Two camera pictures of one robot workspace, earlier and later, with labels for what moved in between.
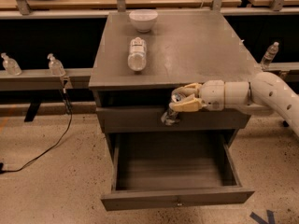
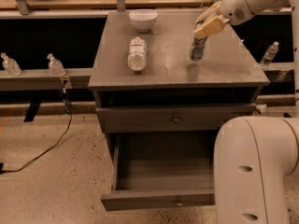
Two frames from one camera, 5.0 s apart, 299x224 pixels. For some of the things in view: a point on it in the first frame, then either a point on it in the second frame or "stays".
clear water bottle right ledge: x=269 y=55 stays
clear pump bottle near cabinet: x=56 y=66 stays
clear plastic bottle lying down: x=137 y=54 stays
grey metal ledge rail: x=41 y=79 stays
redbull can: x=170 y=117 -> x=197 y=47
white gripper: x=212 y=92 -> x=234 y=7
